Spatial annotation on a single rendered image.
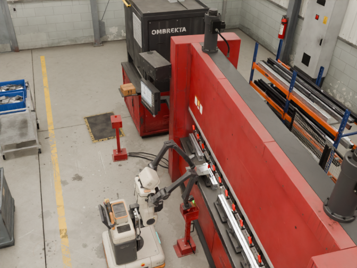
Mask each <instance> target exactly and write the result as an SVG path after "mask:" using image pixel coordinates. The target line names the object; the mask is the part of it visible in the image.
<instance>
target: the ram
mask: <svg viewBox="0 0 357 268"><path fill-rule="evenodd" d="M195 96H196V97H197V105H196V104H195ZM198 100H199V109H198ZM200 104H201V106H202V114H201V113H200ZM189 108H190V109H191V111H192V113H193V115H194V117H195V119H196V121H197V123H198V125H199V127H200V129H201V130H202V132H203V134H204V136H205V138H206V140H207V142H208V144H209V146H210V148H211V149H212V151H213V153H214V155H215V157H216V158H217V160H218V163H219V165H220V167H221V168H222V170H223V172H224V174H225V176H226V177H227V179H228V181H229V183H230V185H231V187H232V189H233V191H234V193H235V195H236V197H237V198H238V200H239V202H240V204H241V206H242V208H243V210H244V212H245V214H246V216H247V217H248V219H249V221H250V223H251V225H252V227H253V229H254V231H255V233H256V235H257V236H258V238H259V240H260V242H261V244H262V246H263V248H264V250H265V252H266V254H267V255H268V257H269V259H270V261H271V263H272V265H273V267H274V268H307V267H308V264H309V262H310V259H311V257H313V256H318V255H322V254H327V252H326V251H325V249H324V248H323V246H322V245H321V243H320V242H319V240H318V239H317V237H316V236H315V234H314V233H313V232H312V230H311V229H310V227H309V226H308V224H307V223H306V221H305V220H304V218H303V217H302V215H301V214H300V212H299V211H298V210H297V208H296V207H295V205H294V204H293V203H292V201H291V200H290V198H289V196H288V195H287V193H286V192H285V191H284V189H283V188H282V186H281V185H280V184H279V182H278V181H277V179H276V178H275V176H274V175H273V173H272V172H271V170H270V169H269V167H268V166H267V164H266V163H265V162H264V160H263V159H262V157H261V156H260V154H259V153H258V151H257V150H256V149H255V147H254V146H253V144H252V142H251V141H250V140H249V138H248V137H247V135H246V134H245V132H244V131H243V130H242V128H241V127H240V125H239V124H238V122H237V121H236V119H235V118H234V116H233V115H232V113H231V112H230V111H229V109H228V108H227V106H226V105H225V103H224V102H223V100H222V99H221V97H220V96H219V95H218V93H217V91H216V90H215V89H214V87H213V86H212V84H211V83H210V81H209V80H208V78H207V77H206V76H205V74H204V73H203V71H202V70H201V68H200V67H199V66H198V64H197V62H196V61H195V59H194V58H193V57H191V76H190V96H189ZM189 111H190V110H189ZM190 113H191V112H190ZM191 115H192V114H191ZM193 115H192V117H193ZM194 117H193V119H194ZM195 119H194V121H195ZM196 121H195V123H196ZM197 123H196V125H197ZM198 125H197V127H198ZM199 127H198V129H199ZM200 129H199V131H200ZM200 133H201V131H200ZM201 135H202V133H201ZM202 137H203V135H202ZM205 138H204V137H203V139H204V140H205ZM206 140H205V142H206ZM207 142H206V144H207ZM208 144H207V146H208ZM209 146H208V148H209ZM210 148H209V150H210ZM210 152H211V150H210ZM211 154H212V152H211ZM212 156H213V154H212ZM213 158H214V156H213ZM214 160H215V158H214ZM215 162H216V164H217V166H218V167H219V165H218V163H217V161H216V160H215ZM220 167H219V169H220ZM220 171H221V169H220ZM221 173H222V171H221ZM222 175H223V173H222ZM223 177H224V175H223ZM224 179H225V177H224ZM225 181H226V179H225ZM226 183H227V181H226ZM227 185H228V187H229V189H230V191H231V193H232V195H233V196H234V194H233V192H232V190H231V188H230V186H229V184H228V183H227ZM234 198H235V196H234ZM235 200H236V198H235ZM236 202H237V200H236ZM237 204H238V202H237ZM238 206H239V204H238ZM239 208H240V206H239ZM240 210H241V212H242V214H243V216H244V218H245V220H246V222H247V224H248V225H249V223H248V221H247V219H246V217H245V215H244V213H243V211H242V209H241V208H240ZM249 227H250V225H249ZM250 229H251V227H250ZM251 231H252V229H251ZM252 233H253V235H254V237H255V239H256V241H257V243H258V245H259V247H260V249H261V251H262V253H263V254H264V256H265V258H266V260H267V262H268V264H269V266H270V268H272V267H271V265H270V263H269V261H268V259H267V257H266V255H265V253H264V251H263V250H262V248H261V246H260V244H259V242H258V240H257V238H256V236H255V234H254V232H253V231H252Z"/></svg>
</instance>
